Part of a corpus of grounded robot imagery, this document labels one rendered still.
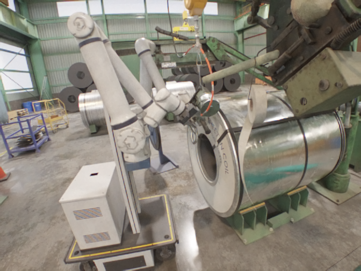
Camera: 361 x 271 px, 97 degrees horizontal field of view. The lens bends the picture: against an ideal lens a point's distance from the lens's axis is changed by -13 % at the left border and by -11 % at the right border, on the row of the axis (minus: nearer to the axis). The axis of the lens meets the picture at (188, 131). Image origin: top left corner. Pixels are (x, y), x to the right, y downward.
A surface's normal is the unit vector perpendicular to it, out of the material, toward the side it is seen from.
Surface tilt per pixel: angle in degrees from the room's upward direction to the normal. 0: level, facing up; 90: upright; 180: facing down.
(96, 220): 90
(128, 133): 93
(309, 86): 90
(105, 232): 90
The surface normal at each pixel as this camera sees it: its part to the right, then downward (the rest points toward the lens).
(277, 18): -0.94, 0.16
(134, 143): 0.33, 0.41
